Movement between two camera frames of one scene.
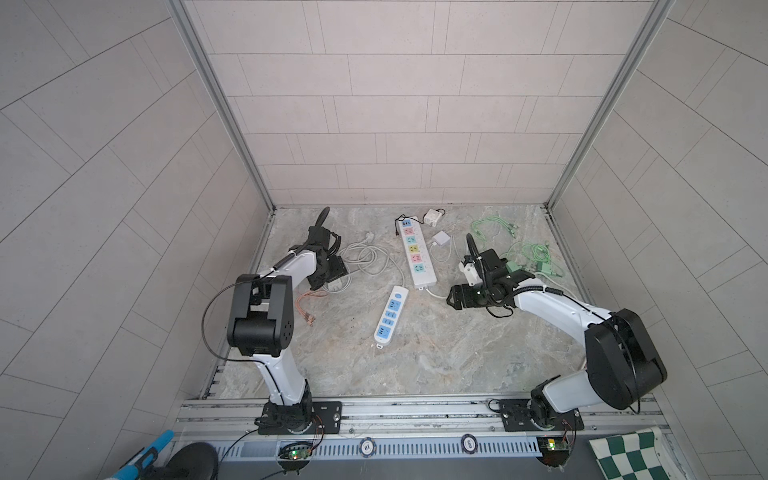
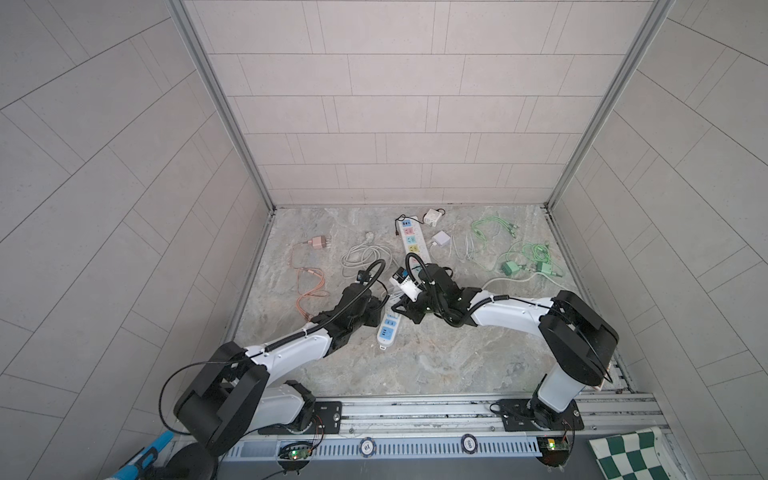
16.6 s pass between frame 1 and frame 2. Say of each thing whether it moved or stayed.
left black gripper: moved
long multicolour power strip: stayed
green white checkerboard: stayed
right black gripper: moved
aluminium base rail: stayed
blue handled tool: stayed
